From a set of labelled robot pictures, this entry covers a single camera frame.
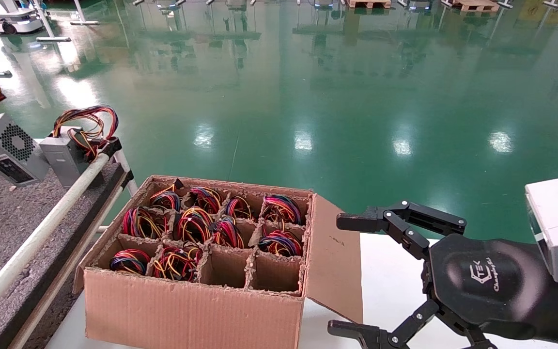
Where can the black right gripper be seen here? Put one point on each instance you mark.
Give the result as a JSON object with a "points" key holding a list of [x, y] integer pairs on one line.
{"points": [[482, 281]]}

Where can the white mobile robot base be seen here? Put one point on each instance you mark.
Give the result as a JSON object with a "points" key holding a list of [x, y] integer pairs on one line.
{"points": [[15, 24]]}

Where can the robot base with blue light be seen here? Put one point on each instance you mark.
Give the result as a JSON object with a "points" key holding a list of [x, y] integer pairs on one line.
{"points": [[323, 3], [418, 4]]}

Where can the cardboard cell divider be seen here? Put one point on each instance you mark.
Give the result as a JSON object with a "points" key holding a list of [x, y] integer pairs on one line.
{"points": [[225, 264]]}

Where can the brown cardboard box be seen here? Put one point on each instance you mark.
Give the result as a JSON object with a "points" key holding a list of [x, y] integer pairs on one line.
{"points": [[187, 315]]}

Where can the wooden pallet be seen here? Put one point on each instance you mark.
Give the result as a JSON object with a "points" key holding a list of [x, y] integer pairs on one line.
{"points": [[368, 4], [475, 6]]}

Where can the black pipe clamp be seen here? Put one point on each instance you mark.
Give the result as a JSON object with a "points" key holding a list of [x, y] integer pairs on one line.
{"points": [[110, 147]]}

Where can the metal stand with flat foot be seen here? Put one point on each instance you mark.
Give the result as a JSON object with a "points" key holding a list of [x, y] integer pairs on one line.
{"points": [[54, 39], [85, 23]]}

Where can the short white frame pipe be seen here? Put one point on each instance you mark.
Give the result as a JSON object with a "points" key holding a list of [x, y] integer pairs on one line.
{"points": [[123, 162]]}

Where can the dark conveyor side rail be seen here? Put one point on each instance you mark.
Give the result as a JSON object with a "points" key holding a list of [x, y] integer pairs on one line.
{"points": [[61, 252]]}

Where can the long white conveyor rail pipe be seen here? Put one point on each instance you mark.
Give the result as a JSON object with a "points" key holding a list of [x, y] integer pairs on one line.
{"points": [[41, 232]]}

